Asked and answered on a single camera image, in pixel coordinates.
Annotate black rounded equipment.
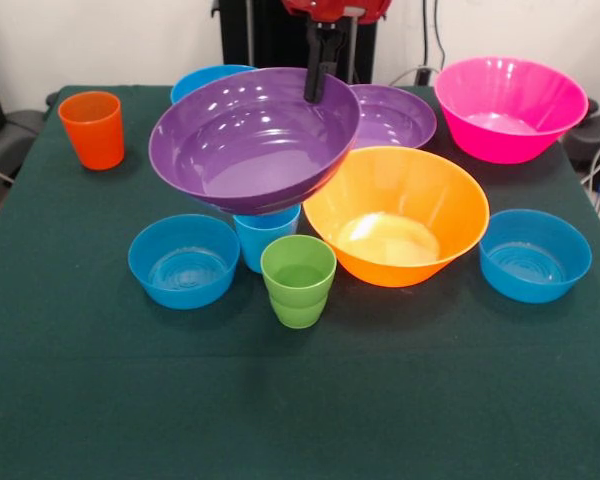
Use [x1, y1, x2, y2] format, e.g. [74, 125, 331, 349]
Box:
[562, 98, 600, 172]

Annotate dark green tablecloth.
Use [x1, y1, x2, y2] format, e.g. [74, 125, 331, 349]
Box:
[0, 84, 600, 480]

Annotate light blue plastic cup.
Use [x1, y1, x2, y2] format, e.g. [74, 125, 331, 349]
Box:
[232, 202, 302, 274]

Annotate deep blue plastic bowl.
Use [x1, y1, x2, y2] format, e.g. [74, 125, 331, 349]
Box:
[170, 64, 259, 105]

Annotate green plastic cup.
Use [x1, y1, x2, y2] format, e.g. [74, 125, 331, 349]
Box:
[259, 234, 338, 330]

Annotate orange plastic bowl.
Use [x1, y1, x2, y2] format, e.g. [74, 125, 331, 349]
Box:
[302, 145, 491, 289]

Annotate pink plastic bowl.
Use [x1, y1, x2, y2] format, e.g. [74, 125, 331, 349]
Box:
[433, 56, 590, 166]

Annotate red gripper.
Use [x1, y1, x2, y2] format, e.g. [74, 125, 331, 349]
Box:
[281, 0, 394, 104]

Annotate shallow blue plastic bowl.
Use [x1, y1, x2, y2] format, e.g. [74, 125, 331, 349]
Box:
[127, 213, 242, 311]
[478, 208, 593, 305]

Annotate orange plastic cup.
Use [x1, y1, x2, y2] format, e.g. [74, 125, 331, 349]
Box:
[57, 90, 126, 172]

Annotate purple plastic bowl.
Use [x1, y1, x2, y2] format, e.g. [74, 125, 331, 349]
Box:
[147, 66, 362, 217]
[347, 83, 438, 151]

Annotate grey cable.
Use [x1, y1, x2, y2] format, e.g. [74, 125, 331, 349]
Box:
[389, 64, 439, 87]

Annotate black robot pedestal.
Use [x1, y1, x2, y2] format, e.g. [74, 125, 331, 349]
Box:
[212, 0, 387, 86]

